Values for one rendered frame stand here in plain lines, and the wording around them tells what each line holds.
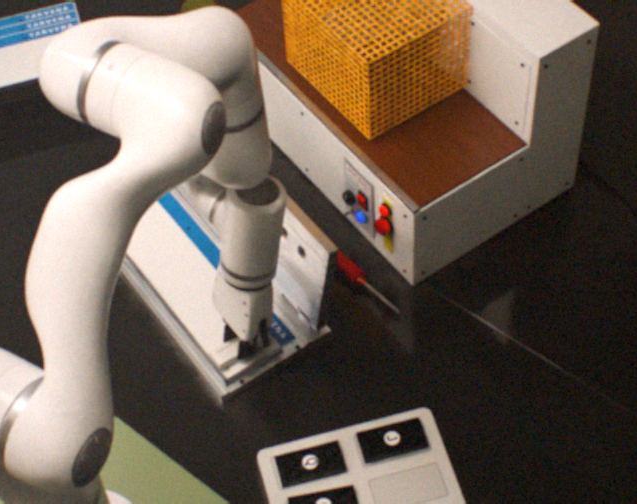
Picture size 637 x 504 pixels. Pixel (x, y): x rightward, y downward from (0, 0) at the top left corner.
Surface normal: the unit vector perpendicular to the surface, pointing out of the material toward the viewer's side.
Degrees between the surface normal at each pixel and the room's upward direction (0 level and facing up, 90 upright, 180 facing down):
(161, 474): 0
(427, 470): 0
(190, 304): 0
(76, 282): 52
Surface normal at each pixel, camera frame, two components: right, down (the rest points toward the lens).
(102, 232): 0.44, 0.32
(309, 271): -0.81, 0.36
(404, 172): -0.05, -0.61
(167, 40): 0.08, 0.29
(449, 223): 0.58, 0.63
